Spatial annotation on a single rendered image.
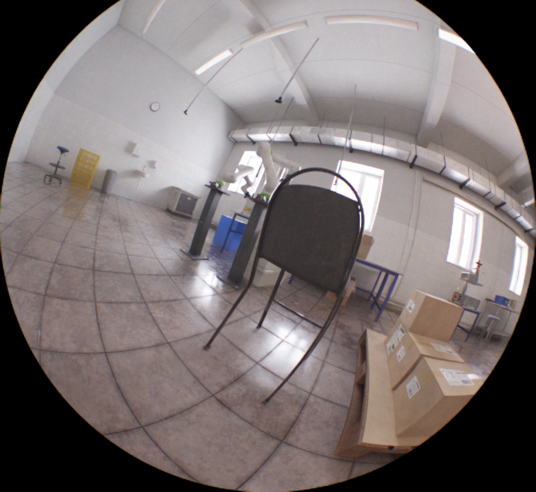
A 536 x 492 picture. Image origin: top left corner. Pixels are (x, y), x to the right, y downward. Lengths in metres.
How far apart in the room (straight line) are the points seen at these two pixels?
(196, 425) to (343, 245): 0.82
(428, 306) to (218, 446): 1.23
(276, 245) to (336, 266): 0.25
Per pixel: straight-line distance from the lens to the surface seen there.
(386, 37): 3.93
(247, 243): 1.63
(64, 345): 0.90
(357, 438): 0.79
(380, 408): 0.93
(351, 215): 0.53
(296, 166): 1.82
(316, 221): 0.55
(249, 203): 2.73
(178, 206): 5.01
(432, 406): 0.79
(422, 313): 1.23
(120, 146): 5.20
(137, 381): 0.78
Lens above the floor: 0.70
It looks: 1 degrees up
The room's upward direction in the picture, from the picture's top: 21 degrees clockwise
